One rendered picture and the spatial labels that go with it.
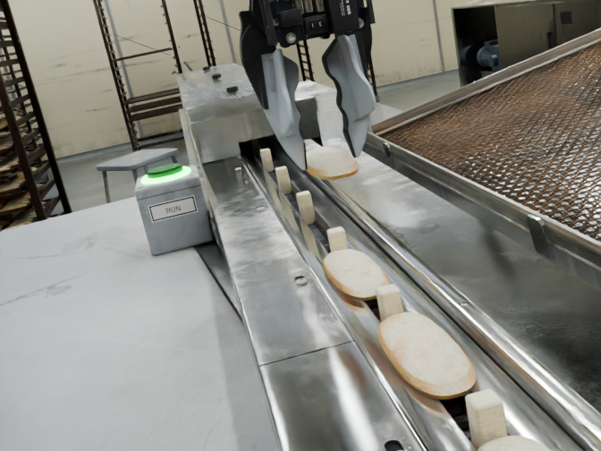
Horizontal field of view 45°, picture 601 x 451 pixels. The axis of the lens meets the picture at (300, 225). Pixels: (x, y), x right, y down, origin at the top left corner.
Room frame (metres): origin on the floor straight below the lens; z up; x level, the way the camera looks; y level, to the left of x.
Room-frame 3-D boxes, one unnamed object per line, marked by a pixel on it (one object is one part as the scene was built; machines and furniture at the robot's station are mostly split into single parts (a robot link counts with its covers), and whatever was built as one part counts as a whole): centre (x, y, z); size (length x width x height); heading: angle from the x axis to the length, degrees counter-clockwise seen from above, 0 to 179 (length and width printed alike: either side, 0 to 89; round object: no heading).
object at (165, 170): (0.78, 0.13, 0.90); 0.04 x 0.04 x 0.02
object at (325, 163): (0.56, -0.03, 0.93); 0.10 x 0.04 x 0.01; 8
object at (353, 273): (0.49, -0.03, 0.86); 0.10 x 0.04 x 0.01; 9
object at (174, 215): (0.78, 0.13, 0.84); 0.08 x 0.08 x 0.11; 7
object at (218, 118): (1.63, 0.11, 0.89); 1.25 x 0.18 x 0.09; 7
